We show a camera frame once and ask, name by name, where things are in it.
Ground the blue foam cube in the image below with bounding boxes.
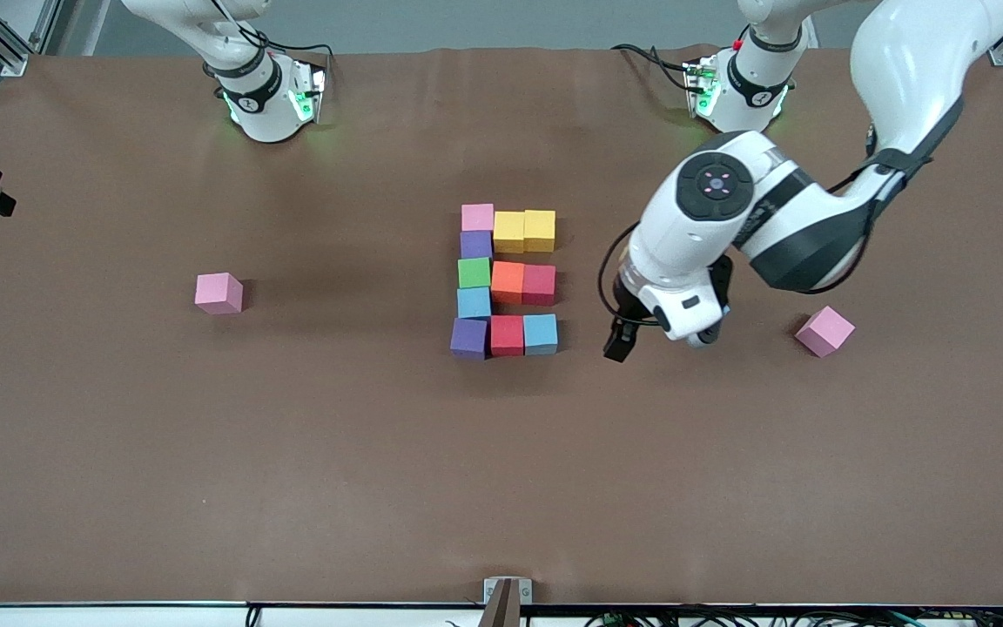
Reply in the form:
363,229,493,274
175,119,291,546
456,287,494,321
523,313,559,356

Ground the red foam cube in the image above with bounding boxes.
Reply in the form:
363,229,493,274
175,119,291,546
490,314,526,357
522,264,556,307

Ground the yellow foam cube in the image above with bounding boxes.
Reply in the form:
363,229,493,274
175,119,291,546
493,212,526,254
523,210,556,253

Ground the orange foam cube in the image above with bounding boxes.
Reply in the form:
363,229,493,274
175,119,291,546
490,261,525,306

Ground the brown table mat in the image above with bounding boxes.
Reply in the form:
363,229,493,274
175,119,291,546
0,45,1003,608

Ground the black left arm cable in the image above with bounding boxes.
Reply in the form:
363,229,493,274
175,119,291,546
597,122,885,327

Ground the black left base cable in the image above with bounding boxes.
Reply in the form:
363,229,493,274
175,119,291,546
610,44,694,92

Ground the black base cable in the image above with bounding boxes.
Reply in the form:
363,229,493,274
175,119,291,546
210,0,335,60
610,44,694,92

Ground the small metal bracket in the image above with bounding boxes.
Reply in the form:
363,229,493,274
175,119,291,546
483,576,534,605

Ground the black right base cable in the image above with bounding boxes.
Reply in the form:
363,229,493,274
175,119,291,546
210,0,335,60

